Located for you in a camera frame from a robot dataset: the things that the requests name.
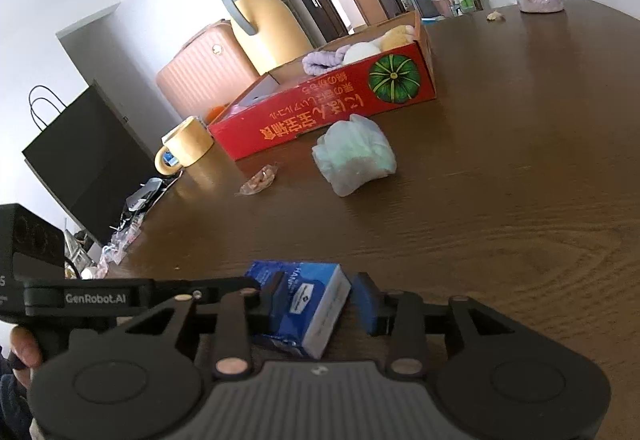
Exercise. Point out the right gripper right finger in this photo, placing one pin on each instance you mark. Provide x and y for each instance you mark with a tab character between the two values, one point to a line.
490	376

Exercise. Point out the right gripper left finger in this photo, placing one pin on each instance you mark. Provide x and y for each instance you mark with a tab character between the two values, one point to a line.
149	376

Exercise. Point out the blue tissue pack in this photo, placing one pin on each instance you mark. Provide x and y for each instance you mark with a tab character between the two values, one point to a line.
308	304

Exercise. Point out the person's left hand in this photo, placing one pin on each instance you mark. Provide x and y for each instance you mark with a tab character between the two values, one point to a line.
25	351

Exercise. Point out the pile of packets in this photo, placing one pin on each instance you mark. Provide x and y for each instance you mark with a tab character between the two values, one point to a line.
129	228

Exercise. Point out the black paper shopping bag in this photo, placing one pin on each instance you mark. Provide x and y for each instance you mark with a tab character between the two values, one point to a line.
90	162

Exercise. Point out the yellow ceramic mug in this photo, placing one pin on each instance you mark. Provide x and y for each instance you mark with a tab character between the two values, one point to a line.
183	146

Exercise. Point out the clear snack wrapper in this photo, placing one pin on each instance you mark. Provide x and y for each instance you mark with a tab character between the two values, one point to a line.
262	180

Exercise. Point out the orange fruit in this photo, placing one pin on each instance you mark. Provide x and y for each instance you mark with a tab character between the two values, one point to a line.
213	113

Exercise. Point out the pale green mesh pouf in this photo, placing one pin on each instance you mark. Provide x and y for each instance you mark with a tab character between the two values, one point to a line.
352	153

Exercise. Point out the pink ribbed suitcase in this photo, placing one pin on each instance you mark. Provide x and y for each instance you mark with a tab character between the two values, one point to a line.
210	70

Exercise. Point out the red cardboard box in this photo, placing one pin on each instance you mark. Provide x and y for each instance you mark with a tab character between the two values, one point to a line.
285	102

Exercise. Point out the yellow thermos jug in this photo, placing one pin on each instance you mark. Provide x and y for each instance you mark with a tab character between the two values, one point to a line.
268	32

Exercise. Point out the yellow white plush toy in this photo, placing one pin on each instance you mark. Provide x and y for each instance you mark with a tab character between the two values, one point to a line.
397	37

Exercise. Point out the white round sponge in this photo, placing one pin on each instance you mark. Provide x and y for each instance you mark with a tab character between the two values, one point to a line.
360	51

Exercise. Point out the fluffy lilac towel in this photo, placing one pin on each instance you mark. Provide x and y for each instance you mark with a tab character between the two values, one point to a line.
320	62

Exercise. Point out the small shell on table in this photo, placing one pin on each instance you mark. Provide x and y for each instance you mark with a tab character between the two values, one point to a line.
495	16

